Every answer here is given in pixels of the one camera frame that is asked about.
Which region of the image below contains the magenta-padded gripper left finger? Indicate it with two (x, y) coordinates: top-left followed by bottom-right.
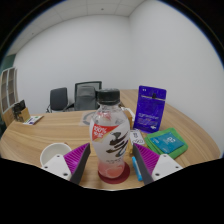
(40, 142), (92, 185)

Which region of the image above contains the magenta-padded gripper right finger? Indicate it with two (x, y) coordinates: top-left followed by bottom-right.
(132, 142), (184, 185)

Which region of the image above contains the pink drink bottle black cap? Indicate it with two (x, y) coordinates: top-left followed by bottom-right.
(89, 87), (132, 180)

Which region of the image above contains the white cup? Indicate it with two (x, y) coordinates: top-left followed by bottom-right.
(39, 142), (73, 168)

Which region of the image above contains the green packet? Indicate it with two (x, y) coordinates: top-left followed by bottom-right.
(143, 127), (189, 159)

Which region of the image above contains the small blue packet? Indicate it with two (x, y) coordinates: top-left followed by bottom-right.
(131, 155), (144, 182)

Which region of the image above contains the small tan white-labelled box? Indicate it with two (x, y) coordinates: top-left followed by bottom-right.
(128, 128), (147, 147)

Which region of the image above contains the flat round red coaster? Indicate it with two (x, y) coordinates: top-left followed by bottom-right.
(98, 162), (131, 185)

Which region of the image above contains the white and green leaflet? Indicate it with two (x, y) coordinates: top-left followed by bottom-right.
(22, 114), (45, 126)

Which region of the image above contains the round grey printed sheet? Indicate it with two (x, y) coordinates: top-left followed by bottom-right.
(79, 110), (98, 127)

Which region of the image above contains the purple pouch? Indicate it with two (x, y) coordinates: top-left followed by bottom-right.
(133, 85), (167, 134)

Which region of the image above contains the tan cardboard box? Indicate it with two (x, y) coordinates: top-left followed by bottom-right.
(18, 108), (32, 123)

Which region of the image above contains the dark padded office chair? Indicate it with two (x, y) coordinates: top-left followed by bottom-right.
(46, 87), (69, 114)

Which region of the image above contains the dark brown box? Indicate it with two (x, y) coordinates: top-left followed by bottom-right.
(12, 99), (27, 118)

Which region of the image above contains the black mesh office chair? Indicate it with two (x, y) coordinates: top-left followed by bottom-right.
(64, 80), (103, 112)

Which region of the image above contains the wooden cabinet with glass doors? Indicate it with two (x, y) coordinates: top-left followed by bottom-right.
(0, 66), (19, 116)

